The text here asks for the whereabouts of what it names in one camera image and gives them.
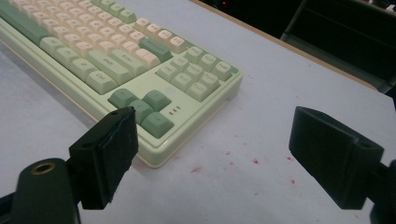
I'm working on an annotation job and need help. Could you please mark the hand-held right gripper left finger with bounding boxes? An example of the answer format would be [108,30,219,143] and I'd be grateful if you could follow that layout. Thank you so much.
[68,106,139,210]

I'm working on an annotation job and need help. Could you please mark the green and cream keyboard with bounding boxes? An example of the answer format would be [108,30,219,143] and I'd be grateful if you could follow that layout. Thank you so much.
[0,0,244,169]

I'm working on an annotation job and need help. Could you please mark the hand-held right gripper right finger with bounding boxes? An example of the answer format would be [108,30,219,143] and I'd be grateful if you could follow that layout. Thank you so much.
[289,105,385,210]

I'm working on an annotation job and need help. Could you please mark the dark metal stand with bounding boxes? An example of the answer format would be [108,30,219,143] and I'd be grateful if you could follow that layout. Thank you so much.
[279,0,396,94]

